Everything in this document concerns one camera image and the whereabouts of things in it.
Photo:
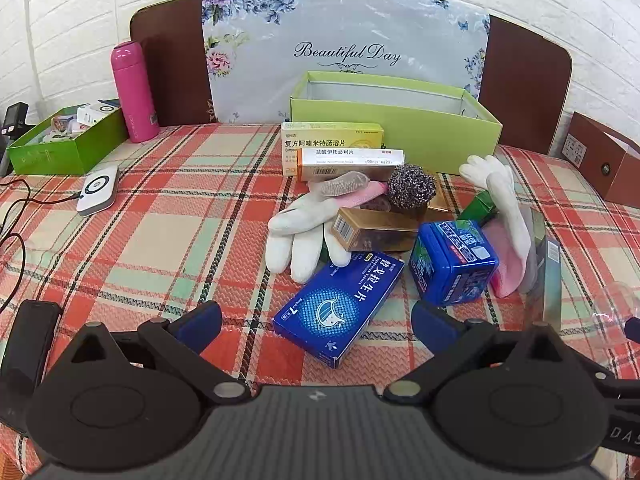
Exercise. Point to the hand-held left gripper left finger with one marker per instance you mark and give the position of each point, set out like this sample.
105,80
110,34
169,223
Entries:
197,327

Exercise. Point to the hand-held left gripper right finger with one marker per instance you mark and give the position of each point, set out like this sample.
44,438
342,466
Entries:
435,327

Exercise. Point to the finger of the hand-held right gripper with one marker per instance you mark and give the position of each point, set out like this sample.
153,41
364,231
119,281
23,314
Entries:
632,329

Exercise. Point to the blue printed tin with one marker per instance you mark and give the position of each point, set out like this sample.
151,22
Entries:
450,265

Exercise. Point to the blue medicine box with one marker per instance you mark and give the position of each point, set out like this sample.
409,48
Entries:
335,305

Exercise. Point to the grey green slim box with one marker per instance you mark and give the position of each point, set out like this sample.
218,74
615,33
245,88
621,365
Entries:
547,270

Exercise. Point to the shiny gold box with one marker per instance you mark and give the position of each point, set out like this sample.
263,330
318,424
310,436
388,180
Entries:
380,232

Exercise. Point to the small dark green box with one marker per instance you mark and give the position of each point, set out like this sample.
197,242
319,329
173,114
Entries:
475,207

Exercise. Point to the steel wool scrubber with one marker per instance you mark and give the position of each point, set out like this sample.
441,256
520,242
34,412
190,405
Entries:
411,185

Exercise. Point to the white glove with pink cuff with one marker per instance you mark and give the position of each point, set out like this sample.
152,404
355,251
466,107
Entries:
500,185
300,220

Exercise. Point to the orange and white medicine box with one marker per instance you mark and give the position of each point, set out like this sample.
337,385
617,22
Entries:
350,160

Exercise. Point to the large green cardboard box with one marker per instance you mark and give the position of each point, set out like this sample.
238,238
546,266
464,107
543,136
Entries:
400,130

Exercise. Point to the yellow medicine box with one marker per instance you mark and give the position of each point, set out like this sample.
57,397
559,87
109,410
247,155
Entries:
330,135

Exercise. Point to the clear plastic container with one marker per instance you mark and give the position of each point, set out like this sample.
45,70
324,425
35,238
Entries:
612,305

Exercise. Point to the plaid bedsheet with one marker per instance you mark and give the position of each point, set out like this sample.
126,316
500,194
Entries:
175,235

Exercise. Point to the white portable charger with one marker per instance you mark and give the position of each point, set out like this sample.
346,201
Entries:
97,190

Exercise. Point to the black smartphone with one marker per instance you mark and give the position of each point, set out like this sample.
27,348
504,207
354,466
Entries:
27,340

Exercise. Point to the brown cardboard box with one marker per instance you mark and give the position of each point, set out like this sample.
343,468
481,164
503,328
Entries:
595,160

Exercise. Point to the small green cardboard box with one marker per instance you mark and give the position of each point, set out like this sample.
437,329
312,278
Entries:
50,157

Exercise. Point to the small white box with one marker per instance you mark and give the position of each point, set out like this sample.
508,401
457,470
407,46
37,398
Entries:
97,111

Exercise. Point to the pink thermos bottle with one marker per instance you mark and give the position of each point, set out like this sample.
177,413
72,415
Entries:
132,95

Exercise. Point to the black electronic device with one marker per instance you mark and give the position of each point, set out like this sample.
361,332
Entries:
15,120

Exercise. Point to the floral and brown wooden headboard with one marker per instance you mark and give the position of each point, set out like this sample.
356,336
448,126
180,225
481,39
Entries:
350,25

